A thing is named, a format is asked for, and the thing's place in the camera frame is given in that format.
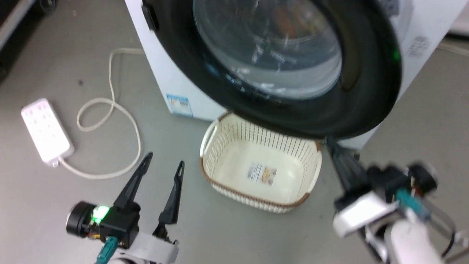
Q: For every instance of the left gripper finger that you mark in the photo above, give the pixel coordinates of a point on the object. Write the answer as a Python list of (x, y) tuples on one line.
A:
[(133, 181), (174, 198)]

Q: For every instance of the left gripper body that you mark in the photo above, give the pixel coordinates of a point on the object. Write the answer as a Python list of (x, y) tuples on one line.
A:
[(121, 223)]

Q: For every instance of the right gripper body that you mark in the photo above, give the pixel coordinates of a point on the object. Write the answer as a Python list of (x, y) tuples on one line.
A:
[(377, 198)]

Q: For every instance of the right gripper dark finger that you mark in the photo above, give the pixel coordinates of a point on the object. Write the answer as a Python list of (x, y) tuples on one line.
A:
[(344, 167)]

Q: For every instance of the black round washer door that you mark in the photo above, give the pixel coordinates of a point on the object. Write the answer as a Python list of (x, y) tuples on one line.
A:
[(366, 91)]

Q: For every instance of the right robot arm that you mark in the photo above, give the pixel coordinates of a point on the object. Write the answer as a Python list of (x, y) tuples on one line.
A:
[(410, 242)]

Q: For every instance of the white front-load washing machine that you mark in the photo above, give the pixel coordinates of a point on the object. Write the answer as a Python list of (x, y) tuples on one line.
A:
[(172, 69)]

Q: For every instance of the barcode label sticker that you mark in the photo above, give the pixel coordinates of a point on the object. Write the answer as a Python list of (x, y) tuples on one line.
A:
[(262, 173)]

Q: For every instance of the blue energy label sticker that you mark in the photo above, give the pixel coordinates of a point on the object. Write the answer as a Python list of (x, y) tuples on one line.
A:
[(179, 105)]

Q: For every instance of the cream plastic laundry basket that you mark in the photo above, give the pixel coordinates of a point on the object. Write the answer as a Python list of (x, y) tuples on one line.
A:
[(253, 154)]

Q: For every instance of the white power strip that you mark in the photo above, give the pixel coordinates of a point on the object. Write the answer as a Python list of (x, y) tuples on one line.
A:
[(45, 130)]

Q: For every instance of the dark furniture edge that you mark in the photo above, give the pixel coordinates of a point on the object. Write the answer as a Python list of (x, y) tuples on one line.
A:
[(14, 18)]

